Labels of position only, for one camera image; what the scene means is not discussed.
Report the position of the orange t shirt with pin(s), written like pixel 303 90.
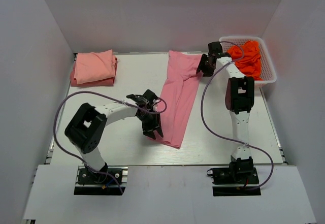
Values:
pixel 250 64

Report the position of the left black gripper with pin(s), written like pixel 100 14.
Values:
pixel 151 126

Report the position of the pink t shirt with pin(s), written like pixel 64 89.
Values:
pixel 179 91

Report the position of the white plastic basket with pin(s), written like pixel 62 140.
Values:
pixel 268 74

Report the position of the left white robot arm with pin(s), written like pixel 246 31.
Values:
pixel 86 127

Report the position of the folded salmon t shirt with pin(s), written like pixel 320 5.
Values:
pixel 94 69

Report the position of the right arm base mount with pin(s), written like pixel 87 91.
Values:
pixel 237 180

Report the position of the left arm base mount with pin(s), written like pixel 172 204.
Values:
pixel 93 184

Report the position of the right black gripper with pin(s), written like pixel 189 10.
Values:
pixel 205 66

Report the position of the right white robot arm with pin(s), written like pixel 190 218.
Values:
pixel 239 96

